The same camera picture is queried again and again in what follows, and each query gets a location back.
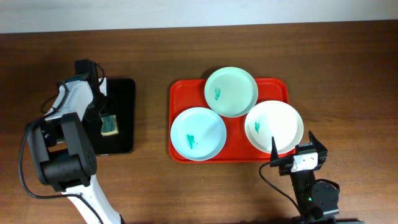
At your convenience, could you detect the light blue plate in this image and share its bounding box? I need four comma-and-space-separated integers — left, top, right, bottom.
170, 107, 227, 161

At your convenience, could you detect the white plate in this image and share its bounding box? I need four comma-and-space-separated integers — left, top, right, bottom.
244, 100, 304, 154

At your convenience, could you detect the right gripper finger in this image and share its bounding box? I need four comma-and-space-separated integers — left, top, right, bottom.
308, 130, 325, 151
270, 137, 279, 162

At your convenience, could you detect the red plastic tray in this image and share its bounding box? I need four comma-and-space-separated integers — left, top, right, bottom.
169, 78, 289, 163

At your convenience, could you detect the green yellow sponge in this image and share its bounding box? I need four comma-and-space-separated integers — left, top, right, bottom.
101, 114, 119, 136

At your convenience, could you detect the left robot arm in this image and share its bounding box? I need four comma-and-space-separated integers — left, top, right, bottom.
19, 59, 124, 223

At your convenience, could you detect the mint green plate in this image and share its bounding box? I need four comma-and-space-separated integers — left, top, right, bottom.
204, 67, 259, 118

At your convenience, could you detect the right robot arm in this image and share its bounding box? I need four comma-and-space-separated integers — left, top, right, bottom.
271, 132, 340, 223

